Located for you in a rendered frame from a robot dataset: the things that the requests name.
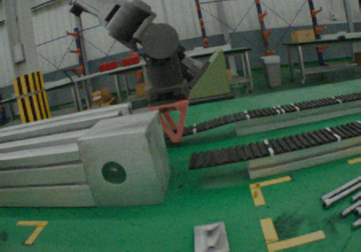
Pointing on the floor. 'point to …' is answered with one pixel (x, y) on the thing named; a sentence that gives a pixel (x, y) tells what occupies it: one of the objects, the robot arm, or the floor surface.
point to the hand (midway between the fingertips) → (176, 133)
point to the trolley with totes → (110, 72)
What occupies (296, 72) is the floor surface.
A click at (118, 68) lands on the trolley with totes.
